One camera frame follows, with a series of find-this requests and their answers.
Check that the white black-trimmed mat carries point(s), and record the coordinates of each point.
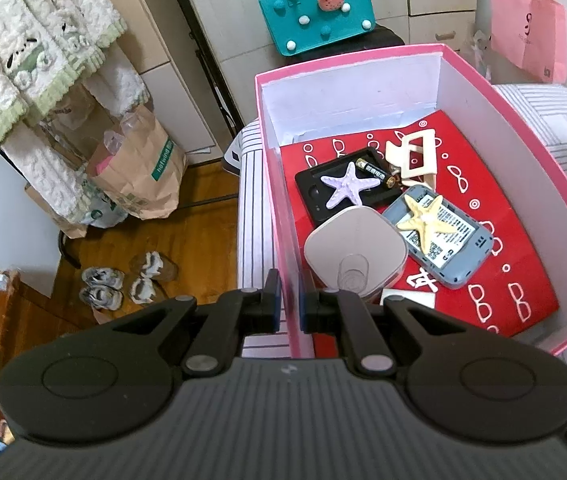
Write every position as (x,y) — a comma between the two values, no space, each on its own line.
(233,157)

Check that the brown fleece-lined slipper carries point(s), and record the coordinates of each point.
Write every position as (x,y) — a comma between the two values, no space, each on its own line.
(143,290)
(156,265)

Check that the grey-blue pocket router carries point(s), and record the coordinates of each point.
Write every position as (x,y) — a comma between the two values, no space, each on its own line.
(463,255)

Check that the teal felt tote bag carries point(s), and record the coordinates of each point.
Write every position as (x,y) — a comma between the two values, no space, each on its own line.
(313,15)

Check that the grey sneaker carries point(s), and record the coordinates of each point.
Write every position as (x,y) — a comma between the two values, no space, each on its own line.
(101,297)
(103,277)

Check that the brown paper bag green label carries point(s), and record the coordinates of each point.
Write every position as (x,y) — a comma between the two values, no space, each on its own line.
(143,170)

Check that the beige cabinet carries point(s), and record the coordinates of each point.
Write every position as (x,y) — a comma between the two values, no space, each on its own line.
(163,50)

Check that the black rectangular case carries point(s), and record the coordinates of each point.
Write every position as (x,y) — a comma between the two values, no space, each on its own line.
(313,185)

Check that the black gold battery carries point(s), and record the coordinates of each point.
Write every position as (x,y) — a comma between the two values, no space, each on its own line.
(376,172)

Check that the plain brown paper bag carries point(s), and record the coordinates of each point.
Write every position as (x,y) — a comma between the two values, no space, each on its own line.
(71,227)

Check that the purple starfish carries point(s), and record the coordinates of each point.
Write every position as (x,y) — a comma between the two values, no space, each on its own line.
(346,187)

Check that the pink cardboard box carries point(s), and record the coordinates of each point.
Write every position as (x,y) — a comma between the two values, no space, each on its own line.
(353,90)

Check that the pink shopping bag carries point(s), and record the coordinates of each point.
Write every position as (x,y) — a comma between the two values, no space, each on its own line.
(528,35)

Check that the white wardrobe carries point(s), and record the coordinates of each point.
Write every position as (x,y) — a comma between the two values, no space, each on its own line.
(243,10)

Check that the red patterned paper sheet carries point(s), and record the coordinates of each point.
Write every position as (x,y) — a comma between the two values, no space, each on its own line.
(523,240)

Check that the white card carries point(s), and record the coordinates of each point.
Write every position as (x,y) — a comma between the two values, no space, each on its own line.
(411,300)

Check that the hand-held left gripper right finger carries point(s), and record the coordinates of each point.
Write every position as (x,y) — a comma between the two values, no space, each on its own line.
(304,305)

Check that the cream hair claw clip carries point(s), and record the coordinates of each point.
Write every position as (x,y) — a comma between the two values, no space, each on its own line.
(398,152)

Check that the clear plastic hook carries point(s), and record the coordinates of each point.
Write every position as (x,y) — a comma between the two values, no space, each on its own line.
(353,272)

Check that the white rounded square device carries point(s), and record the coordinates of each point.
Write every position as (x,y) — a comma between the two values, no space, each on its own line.
(348,235)

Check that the yellow starfish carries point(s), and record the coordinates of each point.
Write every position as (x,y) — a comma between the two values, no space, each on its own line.
(426,220)

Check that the white green plastic bag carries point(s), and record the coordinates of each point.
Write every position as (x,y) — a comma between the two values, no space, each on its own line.
(103,212)

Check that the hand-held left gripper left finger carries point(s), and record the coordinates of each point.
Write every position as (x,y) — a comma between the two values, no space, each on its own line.
(276,305)

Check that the white pajamas with green trim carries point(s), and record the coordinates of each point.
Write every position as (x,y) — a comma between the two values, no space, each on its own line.
(23,35)

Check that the black suitcase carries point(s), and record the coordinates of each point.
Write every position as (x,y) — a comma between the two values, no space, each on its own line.
(388,37)

